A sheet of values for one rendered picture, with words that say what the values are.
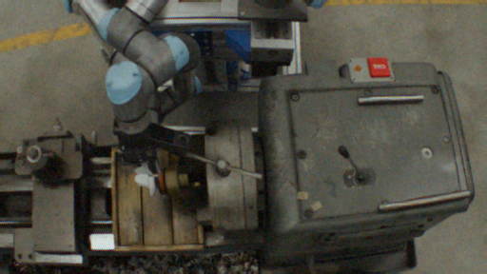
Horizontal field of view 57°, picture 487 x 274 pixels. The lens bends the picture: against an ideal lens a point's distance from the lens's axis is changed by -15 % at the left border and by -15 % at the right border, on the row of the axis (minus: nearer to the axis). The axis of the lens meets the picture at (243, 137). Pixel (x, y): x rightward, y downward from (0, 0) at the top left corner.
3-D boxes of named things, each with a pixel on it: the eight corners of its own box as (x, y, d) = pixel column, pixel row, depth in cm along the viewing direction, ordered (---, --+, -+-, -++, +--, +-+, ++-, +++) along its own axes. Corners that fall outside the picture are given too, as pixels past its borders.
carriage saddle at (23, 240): (88, 137, 176) (84, 131, 171) (89, 265, 160) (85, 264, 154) (20, 143, 176) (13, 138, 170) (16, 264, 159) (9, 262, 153)
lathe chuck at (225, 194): (237, 131, 167) (237, 107, 136) (244, 229, 161) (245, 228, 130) (209, 133, 167) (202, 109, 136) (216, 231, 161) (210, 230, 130)
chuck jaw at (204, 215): (220, 183, 145) (223, 224, 140) (221, 189, 149) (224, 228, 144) (181, 185, 145) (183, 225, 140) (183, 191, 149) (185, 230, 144)
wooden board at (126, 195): (198, 145, 175) (197, 140, 171) (204, 249, 162) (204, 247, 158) (113, 150, 174) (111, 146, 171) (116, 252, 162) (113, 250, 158)
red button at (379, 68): (384, 60, 143) (386, 57, 141) (389, 78, 141) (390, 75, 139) (366, 61, 143) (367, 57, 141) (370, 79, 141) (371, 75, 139)
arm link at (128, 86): (150, 68, 97) (118, 95, 93) (159, 104, 105) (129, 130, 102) (126, 51, 100) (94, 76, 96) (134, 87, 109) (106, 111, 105)
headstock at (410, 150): (415, 108, 179) (448, 58, 143) (436, 234, 162) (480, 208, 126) (256, 119, 178) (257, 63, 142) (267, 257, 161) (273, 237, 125)
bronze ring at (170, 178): (185, 157, 146) (154, 162, 146) (187, 189, 142) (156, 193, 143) (191, 166, 154) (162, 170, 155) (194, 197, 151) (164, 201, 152)
